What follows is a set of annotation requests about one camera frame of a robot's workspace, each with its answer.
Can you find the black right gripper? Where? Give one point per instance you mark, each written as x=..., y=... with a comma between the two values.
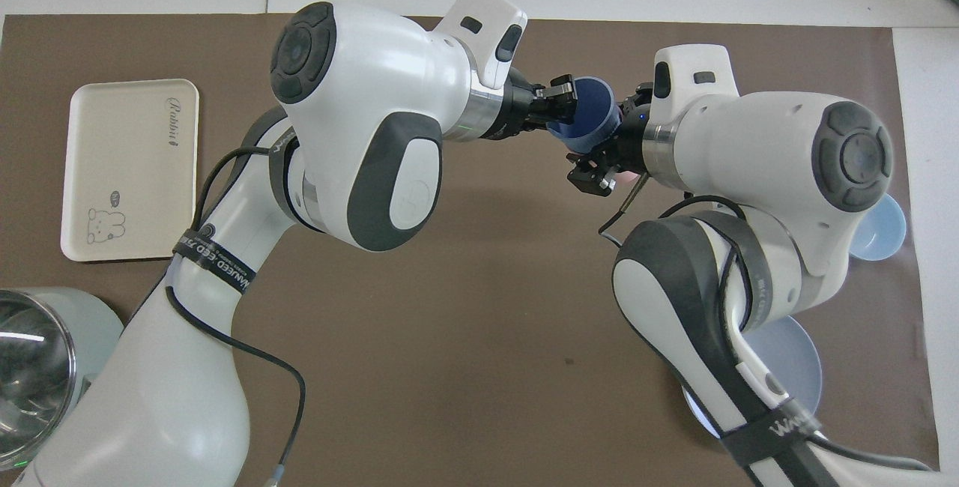
x=629, y=142

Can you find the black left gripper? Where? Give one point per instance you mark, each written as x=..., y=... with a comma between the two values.
x=521, y=109

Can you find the blue plastic cup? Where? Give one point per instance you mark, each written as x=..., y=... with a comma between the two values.
x=592, y=116

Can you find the pink plastic cup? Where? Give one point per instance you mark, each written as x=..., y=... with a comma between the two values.
x=628, y=180

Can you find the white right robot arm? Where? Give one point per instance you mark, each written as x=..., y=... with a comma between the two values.
x=749, y=150

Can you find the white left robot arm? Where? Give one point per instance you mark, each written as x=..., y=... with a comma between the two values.
x=374, y=97

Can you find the cream rabbit print tray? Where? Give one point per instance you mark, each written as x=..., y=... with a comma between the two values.
x=131, y=187

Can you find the brown table mat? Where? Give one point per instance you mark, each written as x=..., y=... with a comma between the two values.
x=487, y=322

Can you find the light blue bowl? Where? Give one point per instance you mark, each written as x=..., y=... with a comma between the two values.
x=884, y=232

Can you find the blue round plate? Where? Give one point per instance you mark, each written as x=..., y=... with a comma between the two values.
x=794, y=367

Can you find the pale green electric pot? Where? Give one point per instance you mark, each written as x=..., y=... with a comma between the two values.
x=37, y=367

